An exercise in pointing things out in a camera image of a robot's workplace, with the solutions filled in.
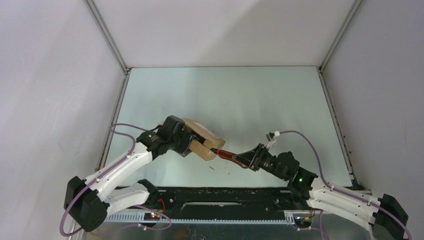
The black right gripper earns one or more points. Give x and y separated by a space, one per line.
253 158

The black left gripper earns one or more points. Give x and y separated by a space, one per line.
184 149

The red black utility knife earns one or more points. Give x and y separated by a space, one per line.
229 156

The brown cardboard express box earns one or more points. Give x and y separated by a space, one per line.
205 140

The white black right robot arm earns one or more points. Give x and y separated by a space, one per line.
382 216

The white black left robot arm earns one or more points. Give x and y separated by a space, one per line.
90 200

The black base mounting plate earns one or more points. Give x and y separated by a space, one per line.
232 204

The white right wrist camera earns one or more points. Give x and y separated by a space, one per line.
271 138

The aluminium frame post right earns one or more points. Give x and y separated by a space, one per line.
340 34

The aluminium frame post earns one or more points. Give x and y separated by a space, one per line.
106 34
340 34

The aluminium frame post left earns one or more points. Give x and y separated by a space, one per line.
106 34

